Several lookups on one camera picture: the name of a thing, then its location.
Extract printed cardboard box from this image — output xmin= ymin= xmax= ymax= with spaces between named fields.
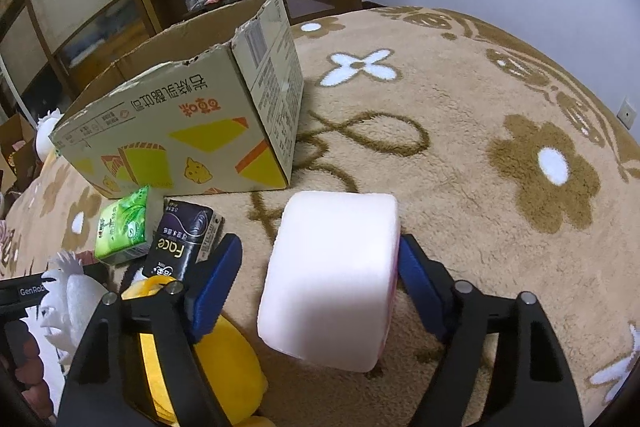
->
xmin=48 ymin=0 xmax=304 ymax=200

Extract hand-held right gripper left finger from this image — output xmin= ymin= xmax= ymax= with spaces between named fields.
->
xmin=59 ymin=233 xmax=244 ymax=427

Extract black tissue packet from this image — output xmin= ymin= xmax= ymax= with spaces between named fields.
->
xmin=142 ymin=199 xmax=225 ymax=283

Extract white round plush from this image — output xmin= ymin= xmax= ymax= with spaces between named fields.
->
xmin=34 ymin=108 xmax=63 ymax=158

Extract small cardboard box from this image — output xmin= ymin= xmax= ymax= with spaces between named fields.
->
xmin=0 ymin=113 xmax=38 ymax=195

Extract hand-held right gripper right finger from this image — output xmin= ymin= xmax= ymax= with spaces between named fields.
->
xmin=398 ymin=234 xmax=586 ymax=427

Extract white plush toy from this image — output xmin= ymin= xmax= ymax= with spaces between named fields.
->
xmin=37 ymin=251 xmax=108 ymax=365

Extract green tissue packet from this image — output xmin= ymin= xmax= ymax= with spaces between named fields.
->
xmin=94 ymin=185 xmax=151 ymax=265

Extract wall socket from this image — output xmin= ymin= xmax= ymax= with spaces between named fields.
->
xmin=618 ymin=96 xmax=637 ymax=128

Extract floral beige blanket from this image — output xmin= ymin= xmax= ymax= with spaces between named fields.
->
xmin=0 ymin=6 xmax=640 ymax=427

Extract yellow plush toy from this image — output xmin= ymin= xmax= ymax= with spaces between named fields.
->
xmin=120 ymin=278 xmax=276 ymax=427

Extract wooden wardrobe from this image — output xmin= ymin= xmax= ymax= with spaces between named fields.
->
xmin=0 ymin=0 xmax=166 ymax=118

